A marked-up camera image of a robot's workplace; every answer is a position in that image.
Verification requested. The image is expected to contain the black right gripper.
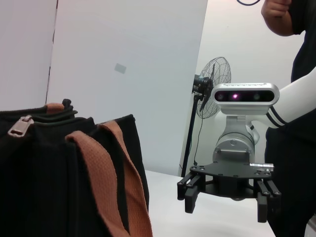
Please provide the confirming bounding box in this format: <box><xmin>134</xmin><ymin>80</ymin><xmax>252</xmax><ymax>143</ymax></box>
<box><xmin>176</xmin><ymin>161</ymin><xmax>282</xmax><ymax>223</ymax></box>

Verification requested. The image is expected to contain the person in black clothes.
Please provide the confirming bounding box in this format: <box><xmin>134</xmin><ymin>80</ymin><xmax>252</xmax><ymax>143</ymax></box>
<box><xmin>265</xmin><ymin>0</ymin><xmax>316</xmax><ymax>237</ymax></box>

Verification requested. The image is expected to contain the black pedestal fan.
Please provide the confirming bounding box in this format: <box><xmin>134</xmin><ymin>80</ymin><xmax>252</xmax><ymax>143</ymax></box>
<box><xmin>181</xmin><ymin>56</ymin><xmax>233</xmax><ymax>177</ymax></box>

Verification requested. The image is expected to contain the white backdrop panel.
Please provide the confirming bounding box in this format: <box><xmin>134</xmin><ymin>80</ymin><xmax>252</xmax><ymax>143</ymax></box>
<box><xmin>45</xmin><ymin>0</ymin><xmax>208</xmax><ymax>177</ymax></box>

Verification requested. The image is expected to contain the black bag with orange straps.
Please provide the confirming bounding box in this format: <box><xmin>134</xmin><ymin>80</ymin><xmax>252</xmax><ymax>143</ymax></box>
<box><xmin>0</xmin><ymin>98</ymin><xmax>154</xmax><ymax>237</ymax></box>

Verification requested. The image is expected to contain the thin black fan cable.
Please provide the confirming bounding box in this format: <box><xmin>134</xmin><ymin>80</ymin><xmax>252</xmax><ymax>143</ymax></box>
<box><xmin>179</xmin><ymin>116</ymin><xmax>205</xmax><ymax>177</ymax></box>

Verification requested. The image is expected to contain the silver metal zipper pull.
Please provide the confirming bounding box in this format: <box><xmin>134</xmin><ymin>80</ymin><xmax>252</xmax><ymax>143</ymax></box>
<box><xmin>7</xmin><ymin>115</ymin><xmax>35</xmax><ymax>138</ymax></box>

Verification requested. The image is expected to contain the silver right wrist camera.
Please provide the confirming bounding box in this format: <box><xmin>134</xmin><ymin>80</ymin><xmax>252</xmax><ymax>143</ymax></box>
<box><xmin>211</xmin><ymin>82</ymin><xmax>281</xmax><ymax>117</ymax></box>

